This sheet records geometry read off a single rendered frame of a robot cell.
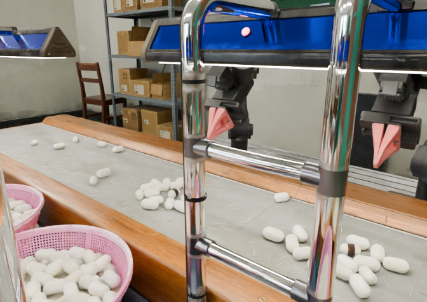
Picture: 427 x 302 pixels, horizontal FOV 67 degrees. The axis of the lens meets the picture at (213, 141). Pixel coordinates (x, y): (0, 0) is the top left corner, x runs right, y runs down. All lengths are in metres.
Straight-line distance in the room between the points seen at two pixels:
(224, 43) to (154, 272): 0.35
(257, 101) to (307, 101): 0.50
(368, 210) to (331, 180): 0.45
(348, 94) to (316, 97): 2.50
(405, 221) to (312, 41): 0.42
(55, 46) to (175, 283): 0.63
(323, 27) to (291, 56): 0.05
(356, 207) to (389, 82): 0.25
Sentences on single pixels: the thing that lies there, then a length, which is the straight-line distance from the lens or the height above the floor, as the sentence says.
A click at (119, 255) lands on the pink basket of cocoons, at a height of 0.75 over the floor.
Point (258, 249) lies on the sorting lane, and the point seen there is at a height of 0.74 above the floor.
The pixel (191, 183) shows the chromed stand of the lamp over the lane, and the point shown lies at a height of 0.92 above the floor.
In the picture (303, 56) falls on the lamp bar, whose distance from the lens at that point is 0.40.
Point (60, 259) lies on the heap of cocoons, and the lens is 0.59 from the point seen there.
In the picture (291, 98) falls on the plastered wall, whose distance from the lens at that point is 2.85.
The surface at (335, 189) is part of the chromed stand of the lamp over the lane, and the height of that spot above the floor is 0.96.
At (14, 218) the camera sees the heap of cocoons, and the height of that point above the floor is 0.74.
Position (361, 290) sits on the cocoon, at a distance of 0.51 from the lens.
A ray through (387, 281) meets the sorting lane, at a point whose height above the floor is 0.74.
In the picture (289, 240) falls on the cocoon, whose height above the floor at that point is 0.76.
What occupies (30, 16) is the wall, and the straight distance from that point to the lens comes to 5.33.
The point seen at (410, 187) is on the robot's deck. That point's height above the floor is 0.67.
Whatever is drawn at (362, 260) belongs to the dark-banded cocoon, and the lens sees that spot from 0.56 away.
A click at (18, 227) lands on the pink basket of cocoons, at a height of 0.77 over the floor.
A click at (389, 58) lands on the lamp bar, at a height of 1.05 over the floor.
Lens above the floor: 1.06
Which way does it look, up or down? 16 degrees down
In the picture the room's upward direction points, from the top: straight up
